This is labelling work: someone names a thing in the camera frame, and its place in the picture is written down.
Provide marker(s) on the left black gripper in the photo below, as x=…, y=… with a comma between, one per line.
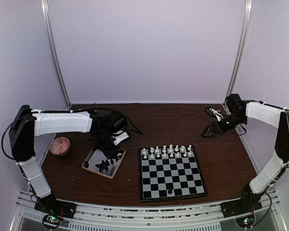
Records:
x=110, y=153

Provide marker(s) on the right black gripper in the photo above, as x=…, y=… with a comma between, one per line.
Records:
x=212, y=126

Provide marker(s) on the black grey chessboard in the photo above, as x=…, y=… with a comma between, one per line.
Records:
x=170, y=167

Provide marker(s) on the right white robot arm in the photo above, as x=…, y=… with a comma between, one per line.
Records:
x=270, y=126

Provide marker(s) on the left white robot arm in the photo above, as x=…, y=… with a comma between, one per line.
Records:
x=30, y=123

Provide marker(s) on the wooden rimmed black tray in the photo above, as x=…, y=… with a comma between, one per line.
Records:
x=96, y=162

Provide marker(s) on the red patterned bowl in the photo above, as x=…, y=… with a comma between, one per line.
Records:
x=60, y=146

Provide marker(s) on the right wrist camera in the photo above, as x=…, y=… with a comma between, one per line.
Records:
x=213, y=112

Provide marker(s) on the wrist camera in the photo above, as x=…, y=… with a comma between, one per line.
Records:
x=213, y=112
x=120, y=138

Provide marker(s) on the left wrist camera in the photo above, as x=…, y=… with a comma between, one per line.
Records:
x=120, y=138

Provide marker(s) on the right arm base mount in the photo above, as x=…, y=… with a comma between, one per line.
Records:
x=240, y=209

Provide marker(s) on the aluminium front rail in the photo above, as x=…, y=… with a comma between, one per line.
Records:
x=192, y=217

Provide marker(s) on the right aluminium frame post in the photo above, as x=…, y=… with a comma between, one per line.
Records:
x=242, y=45

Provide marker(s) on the aluminium frame post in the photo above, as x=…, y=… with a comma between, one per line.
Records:
x=54, y=55
x=242, y=45

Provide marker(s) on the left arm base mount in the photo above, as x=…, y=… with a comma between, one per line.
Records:
x=55, y=217

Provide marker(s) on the left aluminium frame post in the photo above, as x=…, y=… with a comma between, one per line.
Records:
x=54, y=55

